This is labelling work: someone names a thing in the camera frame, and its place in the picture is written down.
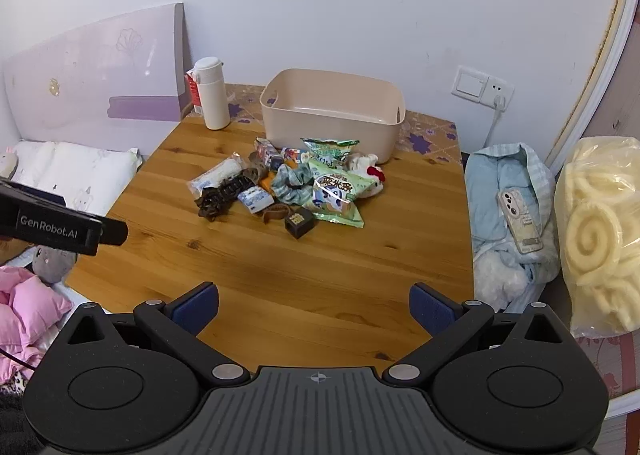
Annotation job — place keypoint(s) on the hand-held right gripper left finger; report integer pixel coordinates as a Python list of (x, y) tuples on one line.
[(197, 307)]

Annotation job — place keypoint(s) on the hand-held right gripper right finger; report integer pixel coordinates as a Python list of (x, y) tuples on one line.
[(431, 307)]

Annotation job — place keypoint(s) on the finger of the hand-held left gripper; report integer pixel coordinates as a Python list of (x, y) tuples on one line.
[(114, 232)]

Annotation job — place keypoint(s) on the brown claw hair clip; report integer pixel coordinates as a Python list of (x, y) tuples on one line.
[(225, 195)]

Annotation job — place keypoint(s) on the small blue white packet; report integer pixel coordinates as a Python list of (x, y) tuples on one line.
[(255, 199)]

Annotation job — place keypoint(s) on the white plush with red bow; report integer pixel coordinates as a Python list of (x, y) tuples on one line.
[(374, 182)]

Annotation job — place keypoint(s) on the green white snack packet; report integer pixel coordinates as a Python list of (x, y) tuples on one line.
[(330, 149)]

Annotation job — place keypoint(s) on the beige plastic storage bin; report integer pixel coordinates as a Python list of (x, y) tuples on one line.
[(325, 132)]

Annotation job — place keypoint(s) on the wooden desktop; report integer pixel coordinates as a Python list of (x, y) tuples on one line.
[(280, 275)]

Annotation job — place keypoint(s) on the grey plush toy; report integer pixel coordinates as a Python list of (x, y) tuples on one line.
[(52, 262)]

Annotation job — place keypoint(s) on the white printed pillow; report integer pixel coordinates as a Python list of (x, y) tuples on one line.
[(75, 175)]

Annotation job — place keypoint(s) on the white fluffy cloth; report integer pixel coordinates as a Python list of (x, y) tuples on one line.
[(500, 280)]

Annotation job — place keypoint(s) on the pink cloth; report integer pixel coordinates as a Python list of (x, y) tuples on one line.
[(30, 305)]

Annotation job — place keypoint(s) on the white tissue packet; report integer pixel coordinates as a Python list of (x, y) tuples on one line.
[(217, 174)]

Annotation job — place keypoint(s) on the smartphone in pale case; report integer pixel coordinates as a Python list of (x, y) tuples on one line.
[(520, 222)]

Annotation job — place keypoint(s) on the light blue striped cloth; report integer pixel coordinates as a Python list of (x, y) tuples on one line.
[(487, 195)]

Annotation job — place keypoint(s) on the small black box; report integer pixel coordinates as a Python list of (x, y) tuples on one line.
[(299, 223)]

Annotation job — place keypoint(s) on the large green snack packet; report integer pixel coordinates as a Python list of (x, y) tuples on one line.
[(335, 200)]

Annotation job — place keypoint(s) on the pale purple headboard panel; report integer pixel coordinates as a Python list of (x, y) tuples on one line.
[(95, 80)]

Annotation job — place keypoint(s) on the blue green scrunchie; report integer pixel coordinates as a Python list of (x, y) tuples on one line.
[(292, 185)]

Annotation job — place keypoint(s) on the red carton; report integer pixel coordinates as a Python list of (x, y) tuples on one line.
[(191, 92)]

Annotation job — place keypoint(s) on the white thermos bottle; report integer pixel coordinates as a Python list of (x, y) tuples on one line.
[(212, 95)]

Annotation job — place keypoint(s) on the colourful small snack packet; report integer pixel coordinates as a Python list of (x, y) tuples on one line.
[(292, 155)]

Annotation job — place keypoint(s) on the bag of yellow spiral crackers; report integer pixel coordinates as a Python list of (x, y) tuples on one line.
[(597, 235)]

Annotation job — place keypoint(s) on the white wall socket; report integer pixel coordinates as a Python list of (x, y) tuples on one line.
[(500, 91)]

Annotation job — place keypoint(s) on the white wall switch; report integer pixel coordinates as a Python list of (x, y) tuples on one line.
[(468, 81)]

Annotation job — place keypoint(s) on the white door frame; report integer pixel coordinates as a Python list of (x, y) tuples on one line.
[(607, 60)]

